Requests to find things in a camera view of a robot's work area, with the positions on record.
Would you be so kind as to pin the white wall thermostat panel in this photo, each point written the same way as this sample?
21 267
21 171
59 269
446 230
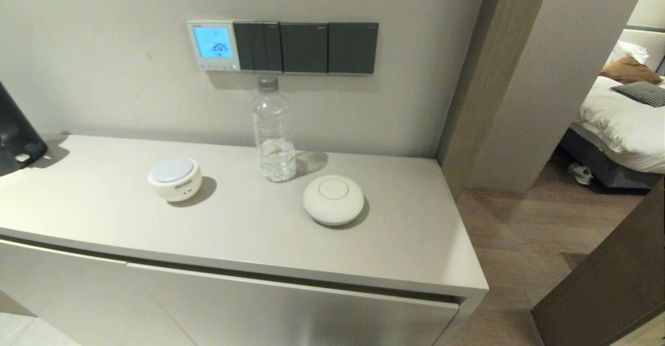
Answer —
213 42

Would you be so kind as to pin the dark grey triple switch panel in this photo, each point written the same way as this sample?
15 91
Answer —
258 47

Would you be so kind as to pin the white pillow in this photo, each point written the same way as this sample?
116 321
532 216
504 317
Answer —
631 51

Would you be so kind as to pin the grey cabinet door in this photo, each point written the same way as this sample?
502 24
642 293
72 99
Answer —
62 294
291 315

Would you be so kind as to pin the bed with white duvet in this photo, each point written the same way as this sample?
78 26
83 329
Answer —
618 122

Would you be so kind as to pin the black plastic appliance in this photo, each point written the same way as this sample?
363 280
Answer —
13 133

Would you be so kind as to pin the grey checkered pillow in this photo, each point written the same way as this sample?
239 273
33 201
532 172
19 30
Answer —
644 93

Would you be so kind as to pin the white flat dome device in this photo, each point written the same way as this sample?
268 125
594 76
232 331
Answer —
332 199

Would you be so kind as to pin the beige padded headboard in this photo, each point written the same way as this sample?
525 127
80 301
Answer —
652 42

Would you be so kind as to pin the grey cabinet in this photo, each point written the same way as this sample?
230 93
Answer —
104 211

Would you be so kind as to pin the brown pillow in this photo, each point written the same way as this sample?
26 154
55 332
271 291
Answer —
628 70

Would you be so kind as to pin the dark brown wooden door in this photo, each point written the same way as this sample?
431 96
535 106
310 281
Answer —
613 283

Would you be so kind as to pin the light slipper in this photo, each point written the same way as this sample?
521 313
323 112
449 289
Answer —
581 173

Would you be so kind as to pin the wooden door frame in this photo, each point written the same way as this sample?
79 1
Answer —
493 76

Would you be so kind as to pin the clear plastic water bottle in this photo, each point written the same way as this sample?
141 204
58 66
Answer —
274 128

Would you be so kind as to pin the white round speaker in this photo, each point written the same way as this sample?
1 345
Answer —
175 180

